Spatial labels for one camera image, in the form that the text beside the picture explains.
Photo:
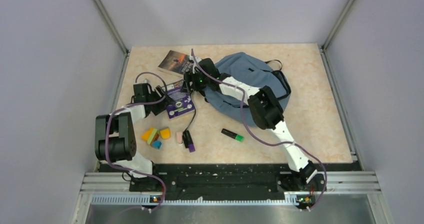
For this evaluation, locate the purple cover book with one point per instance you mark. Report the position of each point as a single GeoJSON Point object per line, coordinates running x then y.
{"type": "Point", "coordinates": [182, 102]}

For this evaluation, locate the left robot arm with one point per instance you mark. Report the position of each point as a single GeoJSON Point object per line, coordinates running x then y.
{"type": "Point", "coordinates": [115, 139]}

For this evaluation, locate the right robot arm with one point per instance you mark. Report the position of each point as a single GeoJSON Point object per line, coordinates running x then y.
{"type": "Point", "coordinates": [265, 109]}

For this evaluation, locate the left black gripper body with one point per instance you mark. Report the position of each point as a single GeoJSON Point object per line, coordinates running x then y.
{"type": "Point", "coordinates": [153, 95]}

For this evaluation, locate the blue small block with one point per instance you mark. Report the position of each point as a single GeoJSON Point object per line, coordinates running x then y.
{"type": "Point", "coordinates": [156, 144]}

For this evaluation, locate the yellow sharpener block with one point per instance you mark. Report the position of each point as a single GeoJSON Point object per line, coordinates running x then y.
{"type": "Point", "coordinates": [165, 133]}

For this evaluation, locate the purple highlighter pen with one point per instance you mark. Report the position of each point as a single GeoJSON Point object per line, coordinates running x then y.
{"type": "Point", "coordinates": [188, 142]}

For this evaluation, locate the orange yellow sticky notes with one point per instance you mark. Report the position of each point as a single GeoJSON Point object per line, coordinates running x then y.
{"type": "Point", "coordinates": [151, 135]}

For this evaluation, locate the dark sunset cover book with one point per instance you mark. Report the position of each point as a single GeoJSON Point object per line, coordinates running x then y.
{"type": "Point", "coordinates": [176, 63]}

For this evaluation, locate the aluminium frame rail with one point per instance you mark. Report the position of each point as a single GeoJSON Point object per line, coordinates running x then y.
{"type": "Point", "coordinates": [351, 197]}

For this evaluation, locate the green highlighter pen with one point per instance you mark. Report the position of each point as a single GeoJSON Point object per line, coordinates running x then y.
{"type": "Point", "coordinates": [232, 135]}

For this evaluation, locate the pink eraser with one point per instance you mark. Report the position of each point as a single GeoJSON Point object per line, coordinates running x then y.
{"type": "Point", "coordinates": [179, 137]}

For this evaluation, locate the blue student backpack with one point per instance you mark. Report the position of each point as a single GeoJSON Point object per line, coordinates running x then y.
{"type": "Point", "coordinates": [251, 71]}

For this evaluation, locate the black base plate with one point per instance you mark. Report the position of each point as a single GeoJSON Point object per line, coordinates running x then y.
{"type": "Point", "coordinates": [231, 182]}

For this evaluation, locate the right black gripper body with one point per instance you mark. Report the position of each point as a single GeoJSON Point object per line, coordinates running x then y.
{"type": "Point", "coordinates": [199, 82]}

